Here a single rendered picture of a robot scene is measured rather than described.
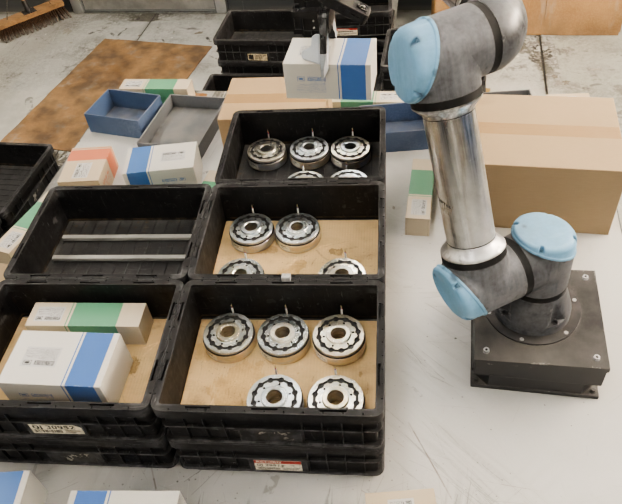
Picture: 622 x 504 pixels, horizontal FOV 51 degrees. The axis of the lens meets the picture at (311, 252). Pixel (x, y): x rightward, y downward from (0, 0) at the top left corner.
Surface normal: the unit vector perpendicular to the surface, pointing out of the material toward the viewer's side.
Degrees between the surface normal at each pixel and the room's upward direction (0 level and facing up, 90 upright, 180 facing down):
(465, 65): 71
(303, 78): 90
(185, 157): 0
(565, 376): 90
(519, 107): 0
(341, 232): 0
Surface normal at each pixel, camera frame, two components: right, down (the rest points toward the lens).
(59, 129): -0.08, -0.70
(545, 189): -0.19, 0.71
